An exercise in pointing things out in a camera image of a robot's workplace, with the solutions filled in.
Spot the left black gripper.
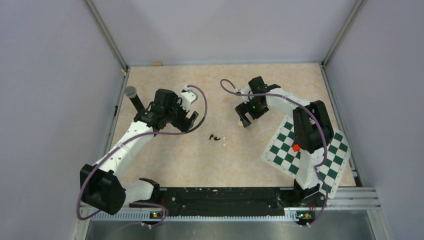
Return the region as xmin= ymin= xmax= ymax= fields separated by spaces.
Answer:
xmin=165 ymin=94 xmax=198 ymax=134

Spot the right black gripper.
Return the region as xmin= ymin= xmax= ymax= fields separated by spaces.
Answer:
xmin=235 ymin=95 xmax=269 ymax=128

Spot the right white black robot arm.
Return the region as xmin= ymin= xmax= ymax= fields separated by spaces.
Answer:
xmin=232 ymin=76 xmax=334 ymax=206

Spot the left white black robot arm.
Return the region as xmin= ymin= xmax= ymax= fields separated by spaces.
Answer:
xmin=76 ymin=85 xmax=204 ymax=215

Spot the green white chessboard mat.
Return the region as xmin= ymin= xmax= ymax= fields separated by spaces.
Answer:
xmin=260 ymin=116 xmax=351 ymax=199

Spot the red block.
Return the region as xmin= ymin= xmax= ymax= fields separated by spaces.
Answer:
xmin=292 ymin=143 xmax=301 ymax=153

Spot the black microphone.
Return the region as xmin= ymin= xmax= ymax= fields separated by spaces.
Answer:
xmin=124 ymin=86 xmax=146 ymax=112

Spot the small wooden piece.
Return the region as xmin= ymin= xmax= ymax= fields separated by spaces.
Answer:
xmin=152 ymin=61 xmax=163 ymax=67

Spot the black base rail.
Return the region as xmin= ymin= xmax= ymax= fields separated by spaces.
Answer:
xmin=129 ymin=187 xmax=327 ymax=219

